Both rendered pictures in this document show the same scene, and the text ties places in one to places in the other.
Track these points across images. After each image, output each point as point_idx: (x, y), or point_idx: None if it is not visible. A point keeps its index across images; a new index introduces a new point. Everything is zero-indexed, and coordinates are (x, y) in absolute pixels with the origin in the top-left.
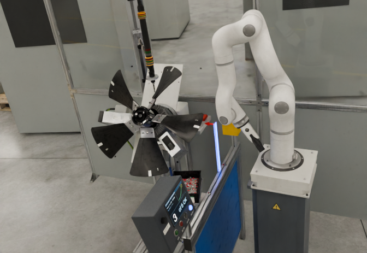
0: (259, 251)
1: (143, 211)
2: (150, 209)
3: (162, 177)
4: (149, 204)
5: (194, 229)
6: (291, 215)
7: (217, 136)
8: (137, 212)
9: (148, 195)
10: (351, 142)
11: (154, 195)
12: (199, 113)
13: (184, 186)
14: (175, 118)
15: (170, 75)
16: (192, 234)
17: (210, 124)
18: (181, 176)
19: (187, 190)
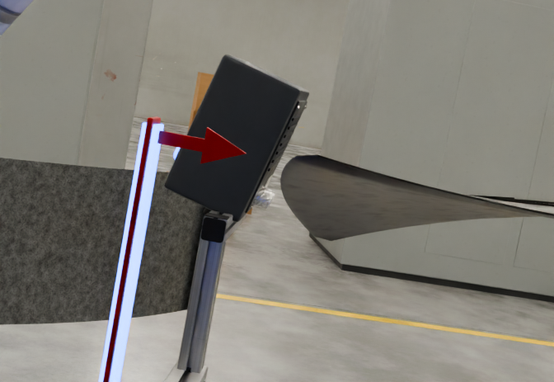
0: None
1: (281, 77)
2: (265, 70)
3: (288, 83)
4: (275, 75)
5: (173, 377)
6: None
7: (119, 264)
8: (297, 85)
9: (297, 86)
10: None
11: (278, 77)
12: (346, 166)
13: (207, 90)
14: (551, 206)
15: None
16: (175, 368)
17: (190, 144)
18: (223, 56)
19: (197, 112)
